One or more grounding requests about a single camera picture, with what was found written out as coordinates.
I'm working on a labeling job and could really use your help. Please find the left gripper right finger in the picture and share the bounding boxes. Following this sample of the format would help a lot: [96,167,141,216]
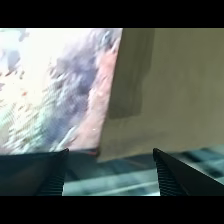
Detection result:
[152,147,224,197]

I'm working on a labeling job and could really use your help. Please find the brown garment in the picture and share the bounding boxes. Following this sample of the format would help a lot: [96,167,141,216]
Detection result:
[97,28,224,164]

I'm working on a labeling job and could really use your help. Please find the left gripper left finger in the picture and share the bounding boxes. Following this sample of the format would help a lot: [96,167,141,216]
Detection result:
[0,148,70,197]

